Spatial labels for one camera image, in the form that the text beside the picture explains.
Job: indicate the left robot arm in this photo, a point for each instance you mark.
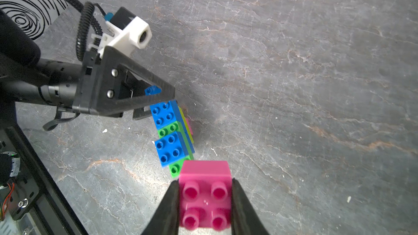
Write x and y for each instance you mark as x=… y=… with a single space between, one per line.
x=19 y=58

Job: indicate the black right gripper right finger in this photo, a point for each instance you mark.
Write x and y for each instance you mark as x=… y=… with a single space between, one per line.
x=244 y=219

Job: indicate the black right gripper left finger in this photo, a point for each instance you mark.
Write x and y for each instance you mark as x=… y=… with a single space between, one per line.
x=165 y=220

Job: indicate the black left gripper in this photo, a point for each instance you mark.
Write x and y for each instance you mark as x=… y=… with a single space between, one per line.
x=116 y=84

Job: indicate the blue long lego brick front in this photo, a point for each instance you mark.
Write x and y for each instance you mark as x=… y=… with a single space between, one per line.
x=153 y=90

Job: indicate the dark green long lego brick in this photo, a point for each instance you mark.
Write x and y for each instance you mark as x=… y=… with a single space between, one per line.
x=176 y=167

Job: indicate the lime green long lego brick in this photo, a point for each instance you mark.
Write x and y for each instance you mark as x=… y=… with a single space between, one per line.
x=184 y=119

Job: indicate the small blue square lego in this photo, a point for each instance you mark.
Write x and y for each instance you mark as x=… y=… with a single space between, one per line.
x=165 y=113
x=172 y=148

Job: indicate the pink square lego brick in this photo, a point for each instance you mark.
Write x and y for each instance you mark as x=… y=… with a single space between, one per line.
x=189 y=127
x=205 y=195

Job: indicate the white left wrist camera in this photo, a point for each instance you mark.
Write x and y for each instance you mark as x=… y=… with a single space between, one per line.
x=129 y=32

